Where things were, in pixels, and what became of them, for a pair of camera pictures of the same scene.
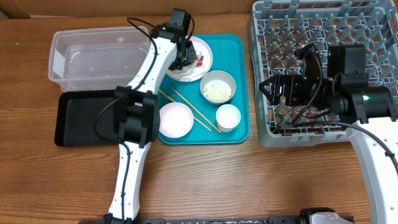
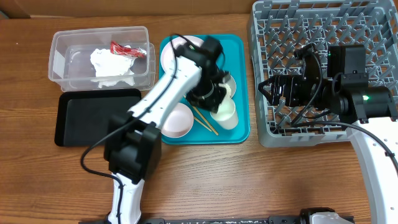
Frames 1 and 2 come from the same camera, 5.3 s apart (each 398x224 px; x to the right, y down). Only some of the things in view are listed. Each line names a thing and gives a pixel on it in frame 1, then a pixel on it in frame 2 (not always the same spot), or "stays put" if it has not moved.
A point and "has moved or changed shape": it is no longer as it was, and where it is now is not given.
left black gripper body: (186, 57) -> (204, 93)
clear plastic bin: (97, 58) stays put
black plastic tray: (86, 118) stays put
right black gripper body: (299, 94) stays put
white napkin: (188, 72) has moved or changed shape
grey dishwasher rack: (278, 27) stays put
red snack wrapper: (200, 61) has moved or changed shape
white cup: (227, 117) has moved or changed shape
